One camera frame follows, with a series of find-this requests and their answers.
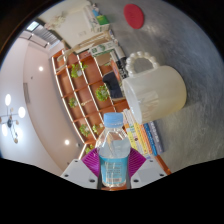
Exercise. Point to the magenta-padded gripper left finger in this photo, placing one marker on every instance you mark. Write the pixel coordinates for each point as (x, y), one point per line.
(78, 173)

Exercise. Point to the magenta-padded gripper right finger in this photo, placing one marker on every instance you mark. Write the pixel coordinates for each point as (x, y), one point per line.
(148, 173)

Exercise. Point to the clear blue-capped water bottle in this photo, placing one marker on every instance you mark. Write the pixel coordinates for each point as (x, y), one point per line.
(113, 160)

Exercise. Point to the recessed ceiling spotlight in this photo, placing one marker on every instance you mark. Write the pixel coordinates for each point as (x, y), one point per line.
(66, 142)
(40, 68)

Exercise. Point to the colourful book stack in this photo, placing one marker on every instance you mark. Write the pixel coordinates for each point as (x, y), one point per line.
(143, 138)

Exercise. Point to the wooden shelf unit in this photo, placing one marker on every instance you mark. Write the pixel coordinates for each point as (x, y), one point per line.
(83, 96)

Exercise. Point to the cream ceramic mug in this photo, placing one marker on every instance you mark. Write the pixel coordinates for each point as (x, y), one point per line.
(156, 93)

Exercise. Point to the branched ceiling lamp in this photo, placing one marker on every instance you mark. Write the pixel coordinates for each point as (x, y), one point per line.
(11, 120)

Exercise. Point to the dark blue chair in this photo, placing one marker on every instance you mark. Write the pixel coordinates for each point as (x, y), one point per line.
(112, 85)

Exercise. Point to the ceiling air vent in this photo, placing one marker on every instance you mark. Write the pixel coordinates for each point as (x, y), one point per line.
(26, 93)

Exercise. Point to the dark book stack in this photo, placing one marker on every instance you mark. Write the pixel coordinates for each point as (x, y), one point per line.
(115, 66)

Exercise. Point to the green and white carton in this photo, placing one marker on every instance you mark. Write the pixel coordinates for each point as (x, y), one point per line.
(101, 49)

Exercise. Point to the wooden artist mannequin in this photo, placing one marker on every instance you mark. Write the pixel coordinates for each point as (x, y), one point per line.
(86, 43)

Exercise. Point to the grey sheer curtain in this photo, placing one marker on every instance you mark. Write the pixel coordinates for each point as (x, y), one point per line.
(43, 36)

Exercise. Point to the white vase with flowers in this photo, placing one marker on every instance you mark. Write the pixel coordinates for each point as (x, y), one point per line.
(56, 21)

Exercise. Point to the window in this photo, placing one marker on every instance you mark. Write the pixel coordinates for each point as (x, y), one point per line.
(32, 26)

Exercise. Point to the green tissue box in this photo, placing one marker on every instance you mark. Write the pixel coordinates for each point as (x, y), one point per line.
(102, 20)

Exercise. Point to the white book stack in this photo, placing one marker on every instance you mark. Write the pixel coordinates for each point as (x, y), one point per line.
(90, 18)

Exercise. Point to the flat round red coaster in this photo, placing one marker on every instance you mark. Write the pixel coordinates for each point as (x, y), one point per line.
(134, 16)

